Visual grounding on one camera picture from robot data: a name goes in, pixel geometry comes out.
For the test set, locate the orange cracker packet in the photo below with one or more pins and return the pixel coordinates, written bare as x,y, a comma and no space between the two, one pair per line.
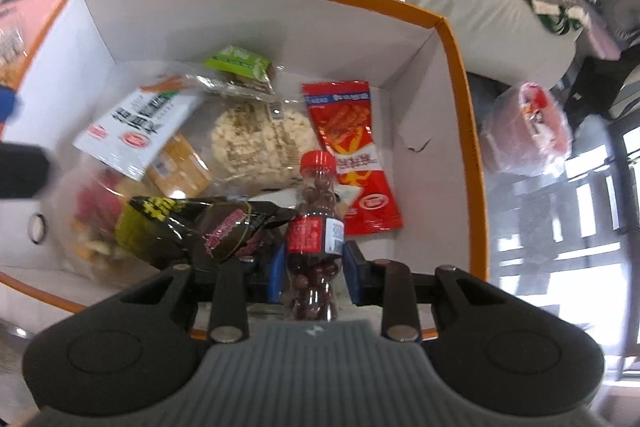
177,167

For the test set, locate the dark snack packet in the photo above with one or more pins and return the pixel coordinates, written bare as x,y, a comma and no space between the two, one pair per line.
170,227

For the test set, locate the glass balcony door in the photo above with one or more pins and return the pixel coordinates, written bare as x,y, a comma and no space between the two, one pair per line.
575,232

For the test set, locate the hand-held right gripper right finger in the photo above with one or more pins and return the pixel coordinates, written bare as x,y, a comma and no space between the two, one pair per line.
354,274

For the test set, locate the orange cardboard box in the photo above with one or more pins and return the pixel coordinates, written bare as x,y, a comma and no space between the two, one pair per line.
350,32

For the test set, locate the red snack packet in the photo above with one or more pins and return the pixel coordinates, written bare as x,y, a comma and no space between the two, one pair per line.
350,132

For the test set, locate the chocolate ball bottle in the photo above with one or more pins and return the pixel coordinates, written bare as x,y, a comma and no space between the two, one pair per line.
315,227

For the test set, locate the round rice cracker packet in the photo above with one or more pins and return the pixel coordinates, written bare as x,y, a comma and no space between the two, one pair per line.
255,142

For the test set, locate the green snack packet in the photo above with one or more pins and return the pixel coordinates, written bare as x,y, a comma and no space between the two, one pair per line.
240,62

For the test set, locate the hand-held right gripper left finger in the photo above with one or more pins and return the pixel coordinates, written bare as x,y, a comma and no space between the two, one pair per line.
276,277

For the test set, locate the green and white bag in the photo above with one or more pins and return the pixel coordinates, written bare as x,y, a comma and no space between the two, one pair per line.
557,21

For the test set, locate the red plastic bag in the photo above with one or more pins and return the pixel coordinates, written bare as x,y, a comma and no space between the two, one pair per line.
530,132

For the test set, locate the white snack packet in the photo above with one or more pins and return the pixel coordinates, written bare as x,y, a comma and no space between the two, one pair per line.
135,127

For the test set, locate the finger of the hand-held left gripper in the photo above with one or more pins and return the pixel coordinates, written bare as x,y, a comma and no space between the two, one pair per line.
7,104
22,171

